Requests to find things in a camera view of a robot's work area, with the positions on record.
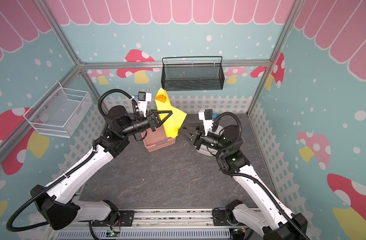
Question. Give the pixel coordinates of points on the black wire wall basket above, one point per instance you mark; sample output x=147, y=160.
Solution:
x=199, y=73

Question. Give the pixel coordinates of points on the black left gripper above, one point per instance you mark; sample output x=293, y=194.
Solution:
x=153, y=120

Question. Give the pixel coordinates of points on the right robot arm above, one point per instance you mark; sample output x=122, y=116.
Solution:
x=255, y=186

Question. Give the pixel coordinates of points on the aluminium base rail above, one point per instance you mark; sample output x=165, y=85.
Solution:
x=177, y=224

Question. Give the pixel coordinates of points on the yellow paper napkin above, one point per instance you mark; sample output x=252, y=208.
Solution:
x=173, y=123

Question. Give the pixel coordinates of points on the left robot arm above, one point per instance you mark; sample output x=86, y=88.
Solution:
x=56, y=202

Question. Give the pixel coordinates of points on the pink perforated basket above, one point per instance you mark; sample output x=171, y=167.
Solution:
x=156, y=140

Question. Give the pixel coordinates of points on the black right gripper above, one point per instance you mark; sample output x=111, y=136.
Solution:
x=197, y=137

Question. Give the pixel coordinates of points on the white plastic tray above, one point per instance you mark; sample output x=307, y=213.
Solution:
x=204, y=150

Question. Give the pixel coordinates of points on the white wire wall basket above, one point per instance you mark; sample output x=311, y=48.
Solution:
x=59, y=112

